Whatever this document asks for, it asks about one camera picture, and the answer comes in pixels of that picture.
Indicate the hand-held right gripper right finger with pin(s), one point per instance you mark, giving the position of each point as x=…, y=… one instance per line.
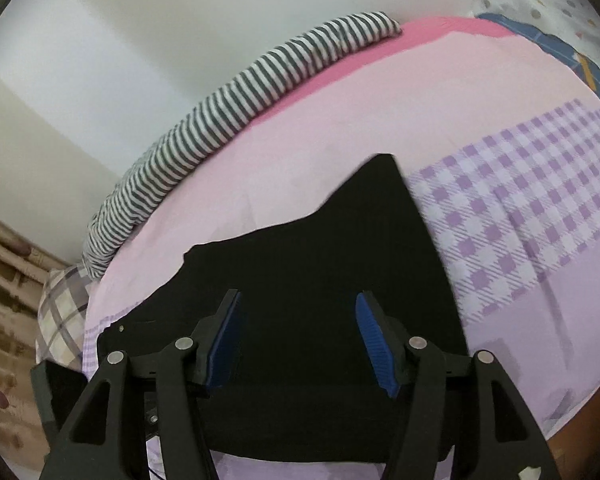
x=375, y=340

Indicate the black and white striped blanket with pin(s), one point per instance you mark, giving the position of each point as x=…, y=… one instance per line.
x=220, y=105

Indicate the brown plaid pillow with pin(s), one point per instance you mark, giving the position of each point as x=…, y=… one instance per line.
x=62, y=310

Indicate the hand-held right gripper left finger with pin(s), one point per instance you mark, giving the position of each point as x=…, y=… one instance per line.
x=225, y=340

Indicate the black pants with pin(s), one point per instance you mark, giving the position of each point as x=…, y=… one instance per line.
x=305, y=270

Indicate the pink and purple bed sheet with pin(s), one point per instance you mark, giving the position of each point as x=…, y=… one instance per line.
x=380, y=110

